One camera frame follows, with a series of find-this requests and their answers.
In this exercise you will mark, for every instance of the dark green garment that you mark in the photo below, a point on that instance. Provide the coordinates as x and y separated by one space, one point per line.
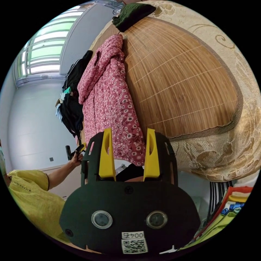
132 15

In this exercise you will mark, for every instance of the person's body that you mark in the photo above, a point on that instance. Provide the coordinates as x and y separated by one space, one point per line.
34 201

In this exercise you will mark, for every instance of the pink floral jacket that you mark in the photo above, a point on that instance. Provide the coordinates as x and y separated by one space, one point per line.
108 97

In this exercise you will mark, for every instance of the person's left hand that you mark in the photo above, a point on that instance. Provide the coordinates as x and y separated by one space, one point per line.
75 160

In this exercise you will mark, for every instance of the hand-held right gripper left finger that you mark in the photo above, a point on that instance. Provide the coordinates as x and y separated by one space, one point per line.
106 159

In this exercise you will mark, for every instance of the window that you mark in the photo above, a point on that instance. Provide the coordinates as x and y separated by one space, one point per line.
44 47

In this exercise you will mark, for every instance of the colourful printed bag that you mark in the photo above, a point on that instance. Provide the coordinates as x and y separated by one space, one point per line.
222 214

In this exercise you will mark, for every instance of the pile of clothes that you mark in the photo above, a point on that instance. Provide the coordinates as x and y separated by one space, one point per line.
73 110

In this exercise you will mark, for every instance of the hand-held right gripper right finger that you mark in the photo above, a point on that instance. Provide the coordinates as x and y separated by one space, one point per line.
152 161

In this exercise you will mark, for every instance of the bed with bamboo mat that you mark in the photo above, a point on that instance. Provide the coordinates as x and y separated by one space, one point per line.
183 85

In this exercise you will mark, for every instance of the person's left forearm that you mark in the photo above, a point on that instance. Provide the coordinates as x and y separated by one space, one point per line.
61 173

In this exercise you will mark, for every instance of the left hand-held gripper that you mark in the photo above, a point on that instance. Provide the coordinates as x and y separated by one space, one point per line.
75 153

